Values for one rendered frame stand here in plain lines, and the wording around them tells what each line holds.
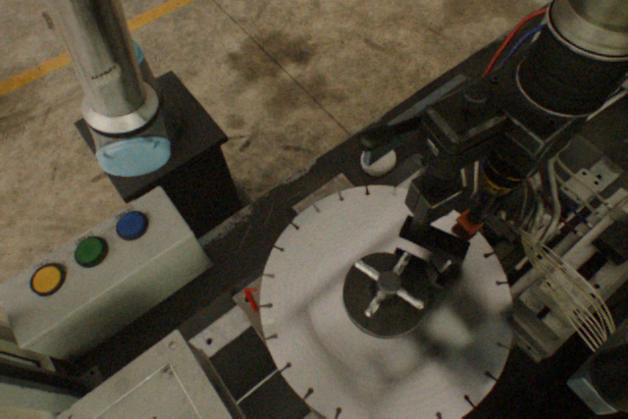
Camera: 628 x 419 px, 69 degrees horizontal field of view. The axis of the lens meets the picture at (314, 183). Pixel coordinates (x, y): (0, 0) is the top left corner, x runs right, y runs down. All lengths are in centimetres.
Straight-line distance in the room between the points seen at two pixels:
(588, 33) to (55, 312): 72
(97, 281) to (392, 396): 45
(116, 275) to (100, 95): 26
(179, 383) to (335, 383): 21
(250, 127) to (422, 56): 85
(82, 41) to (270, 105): 142
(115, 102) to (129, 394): 41
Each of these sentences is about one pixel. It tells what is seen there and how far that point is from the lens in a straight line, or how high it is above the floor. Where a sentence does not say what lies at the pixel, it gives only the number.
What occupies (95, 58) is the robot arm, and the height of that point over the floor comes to 112.
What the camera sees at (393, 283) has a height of 100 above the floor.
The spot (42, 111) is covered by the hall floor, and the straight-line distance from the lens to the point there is 235.
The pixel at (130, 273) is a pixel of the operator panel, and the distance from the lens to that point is 75.
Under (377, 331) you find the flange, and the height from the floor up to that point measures 96.
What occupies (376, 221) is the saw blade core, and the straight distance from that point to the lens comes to 67.
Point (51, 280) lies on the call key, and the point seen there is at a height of 90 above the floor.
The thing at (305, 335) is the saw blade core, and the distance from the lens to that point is 61.
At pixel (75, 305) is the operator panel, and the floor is 90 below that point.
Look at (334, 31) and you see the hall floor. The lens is 231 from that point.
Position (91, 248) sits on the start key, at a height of 91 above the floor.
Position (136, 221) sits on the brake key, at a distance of 77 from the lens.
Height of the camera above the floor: 155
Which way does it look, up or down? 60 degrees down
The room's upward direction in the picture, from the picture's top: 3 degrees counter-clockwise
